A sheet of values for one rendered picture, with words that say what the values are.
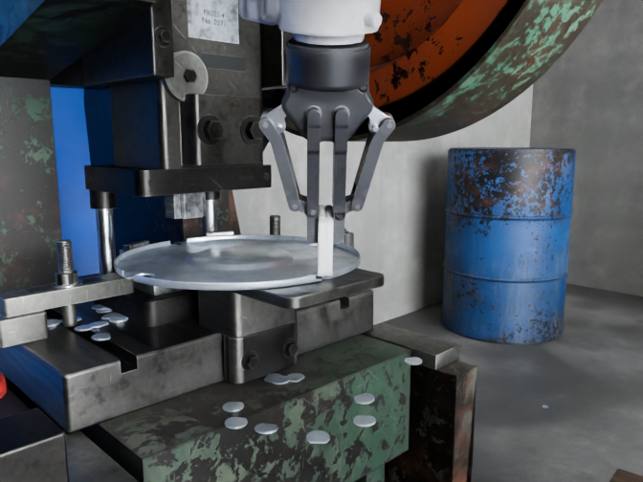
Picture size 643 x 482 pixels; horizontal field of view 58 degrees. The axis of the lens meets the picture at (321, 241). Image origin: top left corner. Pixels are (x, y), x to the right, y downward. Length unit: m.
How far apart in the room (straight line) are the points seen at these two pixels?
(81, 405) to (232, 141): 0.33
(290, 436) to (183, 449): 0.14
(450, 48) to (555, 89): 3.21
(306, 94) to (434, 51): 0.41
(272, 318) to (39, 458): 0.30
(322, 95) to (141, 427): 0.37
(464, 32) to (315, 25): 0.43
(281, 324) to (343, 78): 0.32
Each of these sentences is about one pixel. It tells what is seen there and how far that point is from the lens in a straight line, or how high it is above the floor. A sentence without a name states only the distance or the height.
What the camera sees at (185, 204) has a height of 0.84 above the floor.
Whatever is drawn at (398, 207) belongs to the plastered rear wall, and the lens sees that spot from 3.00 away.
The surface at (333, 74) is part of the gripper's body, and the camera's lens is 0.51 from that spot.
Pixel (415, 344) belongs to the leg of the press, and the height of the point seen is 0.64.
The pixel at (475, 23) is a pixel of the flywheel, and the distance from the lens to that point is 0.89.
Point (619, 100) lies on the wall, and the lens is 3.94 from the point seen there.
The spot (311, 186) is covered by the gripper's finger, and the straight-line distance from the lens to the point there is 0.57.
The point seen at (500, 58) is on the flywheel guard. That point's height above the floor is 1.03.
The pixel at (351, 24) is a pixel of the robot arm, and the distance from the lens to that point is 0.50.
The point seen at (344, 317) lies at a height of 0.68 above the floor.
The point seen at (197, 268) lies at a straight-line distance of 0.67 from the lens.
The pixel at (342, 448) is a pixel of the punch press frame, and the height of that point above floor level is 0.56.
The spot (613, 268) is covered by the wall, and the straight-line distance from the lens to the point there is 4.00.
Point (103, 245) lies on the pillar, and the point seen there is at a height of 0.79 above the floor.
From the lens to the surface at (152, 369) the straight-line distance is 0.66.
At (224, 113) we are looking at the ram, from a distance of 0.71.
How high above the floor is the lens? 0.93
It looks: 10 degrees down
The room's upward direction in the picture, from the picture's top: straight up
